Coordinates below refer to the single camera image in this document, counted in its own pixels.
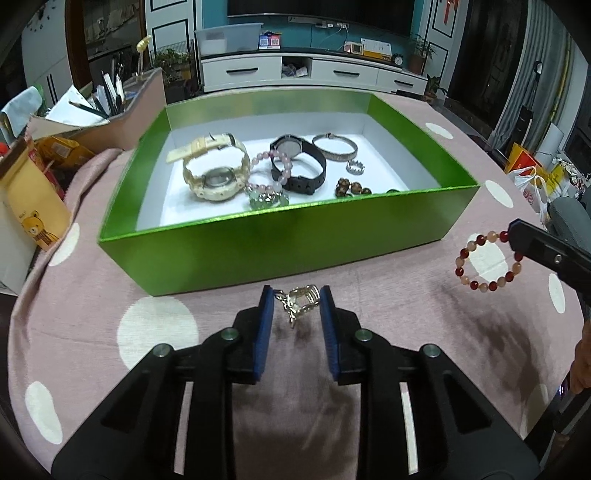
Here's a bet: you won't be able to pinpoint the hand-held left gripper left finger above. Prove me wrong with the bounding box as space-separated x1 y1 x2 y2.
51 285 274 480

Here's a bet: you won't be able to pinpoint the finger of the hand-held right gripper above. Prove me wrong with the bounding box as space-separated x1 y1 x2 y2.
508 220 591 296

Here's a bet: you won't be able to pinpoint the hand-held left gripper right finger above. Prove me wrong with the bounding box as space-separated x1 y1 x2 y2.
320 285 541 480

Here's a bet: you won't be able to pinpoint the red and cream bead bracelet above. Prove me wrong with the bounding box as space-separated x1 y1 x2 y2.
455 230 525 292

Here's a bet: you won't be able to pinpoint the green cardboard box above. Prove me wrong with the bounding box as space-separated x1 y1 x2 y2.
98 89 482 297

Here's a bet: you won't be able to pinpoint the green charm bracelet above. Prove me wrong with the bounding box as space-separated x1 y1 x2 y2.
248 189 291 210

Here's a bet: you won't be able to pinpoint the brown bead bracelet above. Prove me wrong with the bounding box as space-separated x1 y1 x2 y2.
335 178 374 198

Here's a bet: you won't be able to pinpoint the black wrist watch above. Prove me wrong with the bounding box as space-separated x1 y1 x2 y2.
269 135 327 193

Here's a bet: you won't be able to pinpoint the cream wrist watch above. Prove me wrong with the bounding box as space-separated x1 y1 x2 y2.
166 133 251 203

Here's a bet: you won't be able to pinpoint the pink bead bracelet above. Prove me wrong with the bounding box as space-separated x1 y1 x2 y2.
245 150 295 195

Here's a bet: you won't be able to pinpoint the silver bangle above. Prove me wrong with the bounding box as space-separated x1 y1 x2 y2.
312 133 358 162

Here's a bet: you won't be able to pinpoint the person's right forearm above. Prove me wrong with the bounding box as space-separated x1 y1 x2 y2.
570 323 591 394

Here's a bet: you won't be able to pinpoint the plastic shopping bags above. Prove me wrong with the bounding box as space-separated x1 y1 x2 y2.
505 143 591 217

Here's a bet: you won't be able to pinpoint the pink polka dot tablecloth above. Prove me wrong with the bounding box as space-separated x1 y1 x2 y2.
7 92 587 480

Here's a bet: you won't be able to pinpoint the small floor potted plant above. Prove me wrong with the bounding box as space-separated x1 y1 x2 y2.
422 74 448 100

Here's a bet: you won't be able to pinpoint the grey striped curtain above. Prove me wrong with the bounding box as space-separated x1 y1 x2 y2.
503 0 573 153

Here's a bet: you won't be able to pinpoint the tall potted plant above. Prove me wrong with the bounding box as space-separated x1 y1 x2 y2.
409 33 437 75

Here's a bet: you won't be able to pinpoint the cardboard box with pens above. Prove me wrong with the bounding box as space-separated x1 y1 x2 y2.
25 67 167 153

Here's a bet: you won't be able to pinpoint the white and yellow desk calendar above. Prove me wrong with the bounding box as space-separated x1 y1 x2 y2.
362 39 393 60

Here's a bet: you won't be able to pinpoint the white television cabinet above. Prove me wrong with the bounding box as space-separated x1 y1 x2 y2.
199 46 429 97

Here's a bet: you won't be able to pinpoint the yellow bear print box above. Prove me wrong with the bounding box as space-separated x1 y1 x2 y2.
0 138 72 252

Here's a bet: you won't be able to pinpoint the orange snack packets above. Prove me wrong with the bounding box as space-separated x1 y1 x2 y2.
37 136 95 169

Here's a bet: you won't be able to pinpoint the bushy potted plant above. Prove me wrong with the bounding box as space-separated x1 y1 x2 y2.
152 50 192 84

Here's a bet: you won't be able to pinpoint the clear plastic storage bin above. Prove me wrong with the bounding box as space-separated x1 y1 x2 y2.
194 24 262 58

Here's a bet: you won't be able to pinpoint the yellow desk lamp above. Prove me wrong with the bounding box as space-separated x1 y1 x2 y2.
135 37 153 81

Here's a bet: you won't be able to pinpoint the black television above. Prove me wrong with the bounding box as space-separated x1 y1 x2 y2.
226 0 414 38

